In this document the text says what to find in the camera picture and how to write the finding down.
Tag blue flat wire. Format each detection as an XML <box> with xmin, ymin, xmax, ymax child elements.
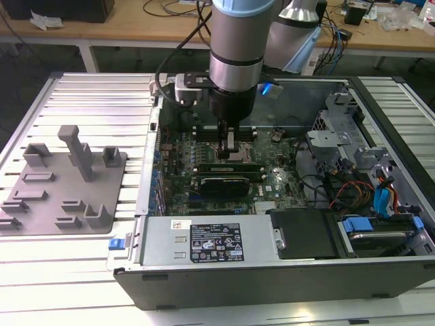
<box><xmin>373</xmin><ymin>169</ymin><xmax>398</xmax><ymax>218</ymax></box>

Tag black graphics card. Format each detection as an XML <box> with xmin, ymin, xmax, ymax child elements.
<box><xmin>198</xmin><ymin>175</ymin><xmax>251</xmax><ymax>198</ymax></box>

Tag silver drive cage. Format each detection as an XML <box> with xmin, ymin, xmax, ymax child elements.
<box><xmin>305</xmin><ymin>90</ymin><xmax>392</xmax><ymax>177</ymax></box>

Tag hard disk in blue carrier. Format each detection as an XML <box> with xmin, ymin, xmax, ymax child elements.
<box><xmin>336</xmin><ymin>213</ymin><xmax>424</xmax><ymax>257</ymax></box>

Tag grey parts rack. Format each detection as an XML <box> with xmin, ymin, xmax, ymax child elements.
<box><xmin>0</xmin><ymin>124</ymin><xmax>129</xmax><ymax>237</ymax></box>

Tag silver finned heatsink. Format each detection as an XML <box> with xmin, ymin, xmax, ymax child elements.
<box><xmin>253</xmin><ymin>200</ymin><xmax>278</xmax><ymax>213</ymax></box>

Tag clear plastic bags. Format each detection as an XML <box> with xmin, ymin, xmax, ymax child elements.
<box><xmin>380</xmin><ymin>5</ymin><xmax>435</xmax><ymax>33</ymax></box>

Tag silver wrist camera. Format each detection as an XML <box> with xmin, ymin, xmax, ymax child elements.
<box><xmin>174</xmin><ymin>72</ymin><xmax>214</xmax><ymax>103</ymax></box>

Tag orange and red wires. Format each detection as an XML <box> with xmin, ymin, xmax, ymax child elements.
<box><xmin>334</xmin><ymin>181</ymin><xmax>375</xmax><ymax>204</ymax></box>

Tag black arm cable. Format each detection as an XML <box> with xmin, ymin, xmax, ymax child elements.
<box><xmin>154</xmin><ymin>6</ymin><xmax>215</xmax><ymax>106</ymax></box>

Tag small black device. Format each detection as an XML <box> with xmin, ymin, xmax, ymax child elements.
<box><xmin>345</xmin><ymin>5</ymin><xmax>368</xmax><ymax>24</ymax></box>

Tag silver power supply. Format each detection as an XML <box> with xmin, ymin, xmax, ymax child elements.
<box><xmin>135</xmin><ymin>216</ymin><xmax>286</xmax><ymax>269</ymax></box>

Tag wooden desk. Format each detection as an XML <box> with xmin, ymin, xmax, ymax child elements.
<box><xmin>0</xmin><ymin>0</ymin><xmax>435</xmax><ymax>74</ymax></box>

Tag black plastic shroud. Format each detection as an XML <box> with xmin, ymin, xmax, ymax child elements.
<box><xmin>268</xmin><ymin>209</ymin><xmax>337</xmax><ymax>261</ymax></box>

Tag metal CPU socket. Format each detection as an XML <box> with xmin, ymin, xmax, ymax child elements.
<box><xmin>209</xmin><ymin>141</ymin><xmax>254</xmax><ymax>163</ymax></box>

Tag blue desk cable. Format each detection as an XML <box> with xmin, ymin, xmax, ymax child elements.
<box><xmin>331</xmin><ymin>25</ymin><xmax>344</xmax><ymax>74</ymax></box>

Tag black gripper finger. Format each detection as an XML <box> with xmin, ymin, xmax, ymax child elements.
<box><xmin>219</xmin><ymin>128</ymin><xmax>230</xmax><ymax>159</ymax></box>
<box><xmin>228</xmin><ymin>128</ymin><xmax>241</xmax><ymax>154</ymax></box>

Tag crumpled white wrapper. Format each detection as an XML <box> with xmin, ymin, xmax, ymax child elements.
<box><xmin>29</xmin><ymin>10</ymin><xmax>64</xmax><ymax>31</ymax></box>

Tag green motherboard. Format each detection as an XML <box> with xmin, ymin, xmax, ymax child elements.
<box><xmin>158</xmin><ymin>124</ymin><xmax>309</xmax><ymax>217</ymax></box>

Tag green RAM stick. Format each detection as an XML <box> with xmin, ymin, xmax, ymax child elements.
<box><xmin>198</xmin><ymin>169</ymin><xmax>264</xmax><ymax>177</ymax></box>
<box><xmin>196</xmin><ymin>163</ymin><xmax>265</xmax><ymax>172</ymax></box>

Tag black and silver PC case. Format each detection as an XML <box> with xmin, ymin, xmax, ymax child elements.
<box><xmin>107</xmin><ymin>76</ymin><xmax>435</xmax><ymax>312</ymax></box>

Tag black box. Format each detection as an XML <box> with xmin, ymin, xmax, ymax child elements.
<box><xmin>6</xmin><ymin>0</ymin><xmax>113</xmax><ymax>23</ymax></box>

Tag black wire bundle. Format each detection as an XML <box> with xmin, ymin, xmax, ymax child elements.
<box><xmin>294</xmin><ymin>134</ymin><xmax>344</xmax><ymax>208</ymax></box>

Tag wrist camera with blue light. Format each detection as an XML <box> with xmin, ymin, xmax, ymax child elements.
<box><xmin>260</xmin><ymin>80</ymin><xmax>285</xmax><ymax>99</ymax></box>

